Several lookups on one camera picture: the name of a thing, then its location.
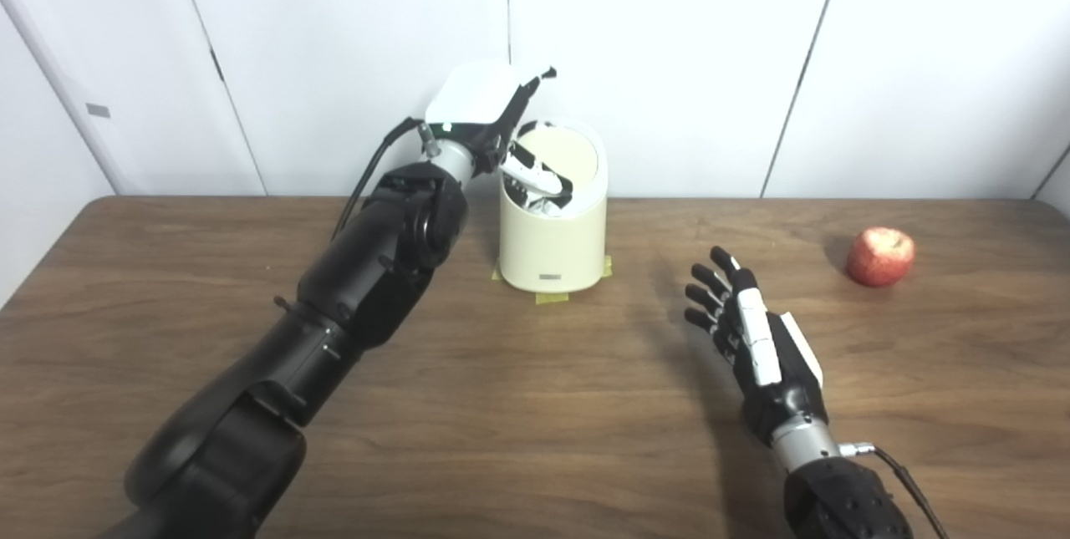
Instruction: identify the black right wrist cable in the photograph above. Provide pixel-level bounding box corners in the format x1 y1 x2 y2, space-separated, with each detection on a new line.
838 442 950 539

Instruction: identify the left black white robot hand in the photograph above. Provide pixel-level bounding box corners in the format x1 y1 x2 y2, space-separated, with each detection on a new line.
424 59 576 214

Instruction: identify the cream round bin lid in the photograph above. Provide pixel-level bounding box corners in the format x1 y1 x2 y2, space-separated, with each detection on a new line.
518 128 599 197

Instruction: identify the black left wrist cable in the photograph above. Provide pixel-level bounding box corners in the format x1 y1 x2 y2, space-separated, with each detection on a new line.
332 117 440 239

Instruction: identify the cream-colored round bin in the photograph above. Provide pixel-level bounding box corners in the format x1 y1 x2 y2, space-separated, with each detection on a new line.
497 119 609 293

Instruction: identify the red apple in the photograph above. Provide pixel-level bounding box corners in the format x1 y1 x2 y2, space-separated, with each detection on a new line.
845 226 916 287

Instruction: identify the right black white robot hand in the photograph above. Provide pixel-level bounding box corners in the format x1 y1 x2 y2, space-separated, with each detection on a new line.
684 247 828 446

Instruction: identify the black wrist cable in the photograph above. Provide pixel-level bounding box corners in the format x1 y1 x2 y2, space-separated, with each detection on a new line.
332 117 440 239
838 442 950 539

